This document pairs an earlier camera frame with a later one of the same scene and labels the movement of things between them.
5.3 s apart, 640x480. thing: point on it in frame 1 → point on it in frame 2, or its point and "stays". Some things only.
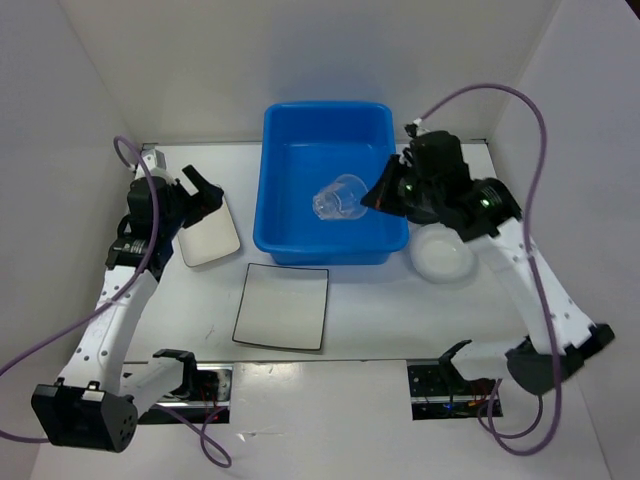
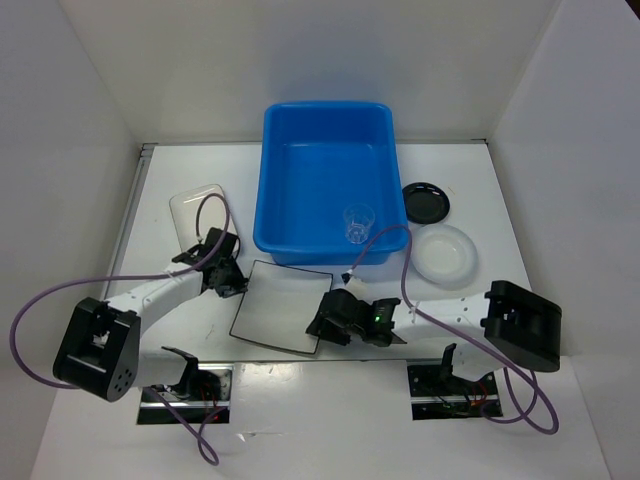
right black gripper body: [417, 190] → [335, 332]
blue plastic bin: [303, 145] stays
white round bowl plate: [439, 254] stays
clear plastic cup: [341, 200] → [358, 219]
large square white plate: [282, 306] stays
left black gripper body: [173, 221] → [232, 279]
